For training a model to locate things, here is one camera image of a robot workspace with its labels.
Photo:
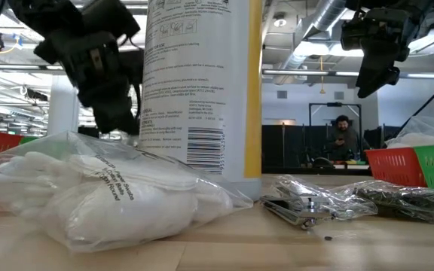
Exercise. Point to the ceiling light rail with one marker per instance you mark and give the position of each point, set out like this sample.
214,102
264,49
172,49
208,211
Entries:
296,72
13,67

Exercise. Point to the dark background desk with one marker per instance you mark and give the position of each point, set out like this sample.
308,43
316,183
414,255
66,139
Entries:
315,171

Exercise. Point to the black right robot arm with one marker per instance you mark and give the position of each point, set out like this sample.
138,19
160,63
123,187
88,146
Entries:
390,3

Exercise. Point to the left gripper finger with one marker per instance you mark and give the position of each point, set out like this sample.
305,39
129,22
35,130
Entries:
115,118

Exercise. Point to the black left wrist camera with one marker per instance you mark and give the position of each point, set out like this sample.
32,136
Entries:
111,19

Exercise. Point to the person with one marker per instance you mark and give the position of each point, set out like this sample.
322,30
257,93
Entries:
343,139

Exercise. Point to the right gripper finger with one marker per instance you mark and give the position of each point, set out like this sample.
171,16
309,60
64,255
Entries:
377,73

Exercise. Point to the nail clipper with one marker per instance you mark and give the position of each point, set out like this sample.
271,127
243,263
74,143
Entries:
300,207

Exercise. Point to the black metal station frame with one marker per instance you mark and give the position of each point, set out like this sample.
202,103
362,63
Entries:
334,104

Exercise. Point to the silver spiral ceiling duct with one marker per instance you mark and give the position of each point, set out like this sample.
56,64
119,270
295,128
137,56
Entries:
326,17

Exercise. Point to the white room pillar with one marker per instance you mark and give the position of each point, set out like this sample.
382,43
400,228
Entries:
60,109

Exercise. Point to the black partition panels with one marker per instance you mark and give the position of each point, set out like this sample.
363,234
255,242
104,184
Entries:
292,147

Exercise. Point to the white yellow wipes canister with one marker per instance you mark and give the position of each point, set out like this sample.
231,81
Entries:
202,94

